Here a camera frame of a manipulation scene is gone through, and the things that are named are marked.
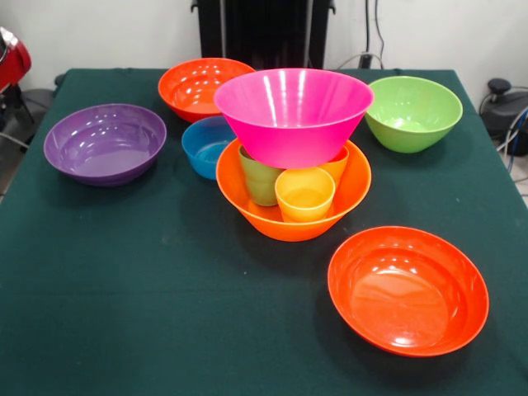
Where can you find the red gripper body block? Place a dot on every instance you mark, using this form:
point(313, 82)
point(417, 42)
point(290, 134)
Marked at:
point(18, 66)

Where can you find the purple plastic bowl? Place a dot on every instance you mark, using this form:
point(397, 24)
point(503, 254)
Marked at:
point(103, 140)

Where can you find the red plastic bowl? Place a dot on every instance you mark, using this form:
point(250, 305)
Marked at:
point(404, 297)
point(189, 90)

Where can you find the green plastic cup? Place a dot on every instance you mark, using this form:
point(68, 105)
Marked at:
point(260, 181)

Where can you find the pink plastic bowl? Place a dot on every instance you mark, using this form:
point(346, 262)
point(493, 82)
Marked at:
point(293, 123)

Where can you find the yellow plastic cup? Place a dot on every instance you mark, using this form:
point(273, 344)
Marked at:
point(305, 202)

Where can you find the orange plastic cup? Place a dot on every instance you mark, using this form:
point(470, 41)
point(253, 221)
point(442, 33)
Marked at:
point(336, 167)

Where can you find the orange plastic bowl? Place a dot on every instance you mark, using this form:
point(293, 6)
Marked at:
point(354, 181)

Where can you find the blue plastic bowl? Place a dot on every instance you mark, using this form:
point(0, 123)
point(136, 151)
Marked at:
point(202, 144)

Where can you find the dark green table cloth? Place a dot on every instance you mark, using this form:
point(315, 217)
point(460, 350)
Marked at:
point(165, 288)

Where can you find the green plastic bowl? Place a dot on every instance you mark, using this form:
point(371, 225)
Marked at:
point(412, 119)

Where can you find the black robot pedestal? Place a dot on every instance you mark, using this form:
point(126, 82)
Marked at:
point(255, 33)

